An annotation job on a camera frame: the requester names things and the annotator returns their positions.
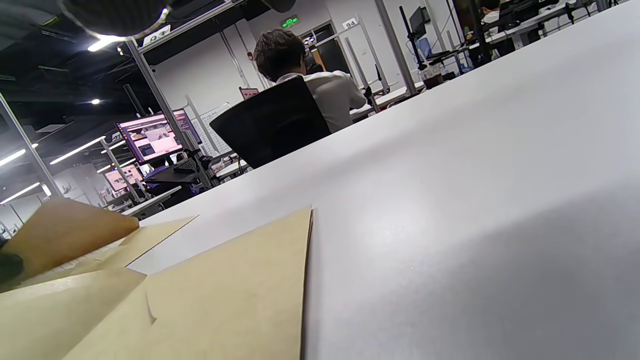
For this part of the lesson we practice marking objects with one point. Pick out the person's left hand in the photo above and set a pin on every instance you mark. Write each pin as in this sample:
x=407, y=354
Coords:
x=9, y=265

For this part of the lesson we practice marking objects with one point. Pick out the person's right hand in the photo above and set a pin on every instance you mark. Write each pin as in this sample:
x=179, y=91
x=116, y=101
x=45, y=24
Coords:
x=115, y=17

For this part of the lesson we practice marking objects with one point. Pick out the brown paper envelope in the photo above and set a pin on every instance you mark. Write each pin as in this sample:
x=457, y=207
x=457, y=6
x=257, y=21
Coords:
x=225, y=300
x=65, y=230

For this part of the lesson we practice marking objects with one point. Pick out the dark monitor on arm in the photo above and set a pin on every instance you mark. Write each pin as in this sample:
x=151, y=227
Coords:
x=419, y=21

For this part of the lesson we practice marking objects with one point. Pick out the ceiling strip light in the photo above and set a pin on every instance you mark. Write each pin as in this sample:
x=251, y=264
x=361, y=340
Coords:
x=77, y=150
x=17, y=156
x=105, y=44
x=20, y=193

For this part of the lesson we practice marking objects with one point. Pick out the white number plate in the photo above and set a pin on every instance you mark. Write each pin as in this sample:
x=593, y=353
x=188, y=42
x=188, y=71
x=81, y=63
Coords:
x=156, y=35
x=350, y=23

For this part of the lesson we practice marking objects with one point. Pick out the computer monitor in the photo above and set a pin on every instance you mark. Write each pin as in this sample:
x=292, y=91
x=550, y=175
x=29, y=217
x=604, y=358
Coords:
x=192, y=125
x=150, y=137
x=122, y=179

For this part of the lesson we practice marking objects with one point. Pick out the small tablet screen on stand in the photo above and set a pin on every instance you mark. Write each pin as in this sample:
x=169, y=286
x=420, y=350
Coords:
x=249, y=93

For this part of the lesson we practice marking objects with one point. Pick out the white desk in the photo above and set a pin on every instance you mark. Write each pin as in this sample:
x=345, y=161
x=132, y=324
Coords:
x=150, y=200
x=395, y=97

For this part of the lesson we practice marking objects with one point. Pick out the black keyboard tray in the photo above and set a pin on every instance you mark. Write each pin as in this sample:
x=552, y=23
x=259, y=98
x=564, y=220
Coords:
x=172, y=172

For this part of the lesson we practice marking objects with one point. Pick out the green exit sign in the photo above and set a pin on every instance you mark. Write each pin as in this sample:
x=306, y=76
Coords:
x=290, y=22

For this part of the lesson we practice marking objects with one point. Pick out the black office chair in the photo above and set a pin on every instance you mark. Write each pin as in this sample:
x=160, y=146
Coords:
x=270, y=125

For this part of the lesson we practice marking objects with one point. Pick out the black monitor pole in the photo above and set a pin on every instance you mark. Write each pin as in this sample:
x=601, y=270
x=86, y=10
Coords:
x=414, y=45

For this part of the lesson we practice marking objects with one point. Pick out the plastic cup of dark drink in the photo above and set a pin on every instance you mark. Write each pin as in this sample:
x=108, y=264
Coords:
x=434, y=77

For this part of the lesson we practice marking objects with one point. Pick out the aluminium frame post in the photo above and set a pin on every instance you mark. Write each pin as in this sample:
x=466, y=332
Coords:
x=161, y=95
x=30, y=145
x=395, y=45

